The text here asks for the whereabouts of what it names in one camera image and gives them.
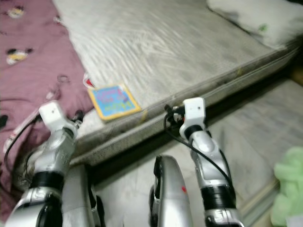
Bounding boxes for colourful children's board book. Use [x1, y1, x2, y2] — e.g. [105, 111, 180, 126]
[88, 84, 142, 121]

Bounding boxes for white pillow with tree logo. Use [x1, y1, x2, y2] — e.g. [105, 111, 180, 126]
[207, 0, 303, 49]

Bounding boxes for white quilted mattress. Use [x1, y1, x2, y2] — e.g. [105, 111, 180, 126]
[19, 0, 303, 190]

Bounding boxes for silver right robot leg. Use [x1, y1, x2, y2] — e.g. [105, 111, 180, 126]
[149, 155, 195, 227]

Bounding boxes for silver robot leg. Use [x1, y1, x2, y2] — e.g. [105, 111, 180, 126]
[149, 155, 195, 227]
[62, 163, 105, 227]

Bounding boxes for silver left robot leg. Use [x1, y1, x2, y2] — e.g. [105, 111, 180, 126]
[62, 163, 105, 227]

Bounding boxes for light green fluffy cloth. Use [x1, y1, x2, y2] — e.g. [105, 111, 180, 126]
[271, 148, 303, 227]

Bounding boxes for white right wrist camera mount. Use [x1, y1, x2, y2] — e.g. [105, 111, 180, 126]
[182, 97, 206, 138]

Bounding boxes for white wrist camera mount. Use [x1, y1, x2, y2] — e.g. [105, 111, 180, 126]
[39, 101, 76, 135]
[182, 97, 206, 138]

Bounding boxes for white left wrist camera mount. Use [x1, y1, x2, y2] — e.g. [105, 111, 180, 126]
[39, 101, 76, 135]

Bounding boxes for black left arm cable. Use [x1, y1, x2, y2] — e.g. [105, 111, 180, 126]
[4, 116, 41, 164]

